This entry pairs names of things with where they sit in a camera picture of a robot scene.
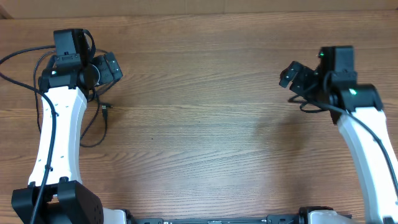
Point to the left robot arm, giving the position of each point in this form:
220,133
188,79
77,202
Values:
55,192

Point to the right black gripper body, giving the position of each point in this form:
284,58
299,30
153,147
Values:
296,76

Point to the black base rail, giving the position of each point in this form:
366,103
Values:
305,215

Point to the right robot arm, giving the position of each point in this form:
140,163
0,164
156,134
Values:
358,112

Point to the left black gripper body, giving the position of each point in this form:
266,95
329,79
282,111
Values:
111,68

